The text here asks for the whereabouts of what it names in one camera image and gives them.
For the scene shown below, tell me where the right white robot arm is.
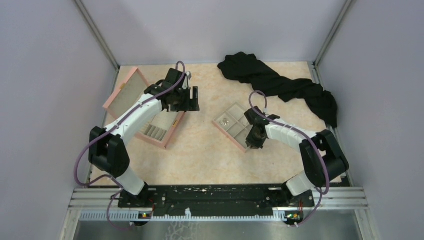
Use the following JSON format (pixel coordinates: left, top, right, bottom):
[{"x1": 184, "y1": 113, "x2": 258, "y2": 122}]
[{"x1": 244, "y1": 107, "x2": 350, "y2": 206}]

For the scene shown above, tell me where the white slotted cable duct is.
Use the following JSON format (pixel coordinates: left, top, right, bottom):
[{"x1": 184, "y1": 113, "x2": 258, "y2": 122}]
[{"x1": 79, "y1": 209, "x2": 287, "y2": 222}]

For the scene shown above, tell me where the pink jewelry box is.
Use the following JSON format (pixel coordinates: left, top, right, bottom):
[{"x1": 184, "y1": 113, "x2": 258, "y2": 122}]
[{"x1": 103, "y1": 66, "x2": 185, "y2": 149}]

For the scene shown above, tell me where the beige divided tray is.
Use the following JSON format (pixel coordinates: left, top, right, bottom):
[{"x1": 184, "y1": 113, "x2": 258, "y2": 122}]
[{"x1": 212, "y1": 101, "x2": 252, "y2": 153}]

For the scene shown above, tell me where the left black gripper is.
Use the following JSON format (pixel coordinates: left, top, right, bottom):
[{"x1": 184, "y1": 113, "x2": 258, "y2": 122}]
[{"x1": 170, "y1": 85, "x2": 200, "y2": 111}]

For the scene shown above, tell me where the black cloth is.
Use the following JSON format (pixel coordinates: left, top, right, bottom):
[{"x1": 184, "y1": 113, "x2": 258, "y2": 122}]
[{"x1": 217, "y1": 52, "x2": 338, "y2": 128}]

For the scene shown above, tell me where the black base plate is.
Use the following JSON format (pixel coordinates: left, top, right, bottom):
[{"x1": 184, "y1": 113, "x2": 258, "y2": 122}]
[{"x1": 118, "y1": 183, "x2": 315, "y2": 217}]

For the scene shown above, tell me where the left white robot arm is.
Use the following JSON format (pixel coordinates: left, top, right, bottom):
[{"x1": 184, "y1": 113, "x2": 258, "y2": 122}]
[{"x1": 87, "y1": 67, "x2": 200, "y2": 207}]

